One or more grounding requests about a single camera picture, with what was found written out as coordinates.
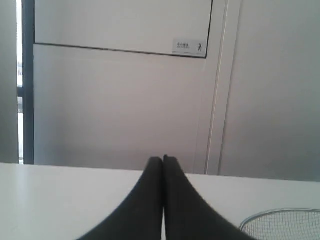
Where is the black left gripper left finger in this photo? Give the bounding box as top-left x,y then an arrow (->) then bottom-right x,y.
80,157 -> 163,240

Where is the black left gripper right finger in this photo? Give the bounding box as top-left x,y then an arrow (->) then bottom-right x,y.
163,155 -> 250,240

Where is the oval steel mesh basket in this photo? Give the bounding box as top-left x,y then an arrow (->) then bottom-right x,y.
239,208 -> 320,240

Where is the white wall sign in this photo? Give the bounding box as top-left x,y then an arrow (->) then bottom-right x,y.
172,38 -> 207,56

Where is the dark window frame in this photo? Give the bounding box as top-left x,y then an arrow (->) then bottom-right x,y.
18,0 -> 35,165

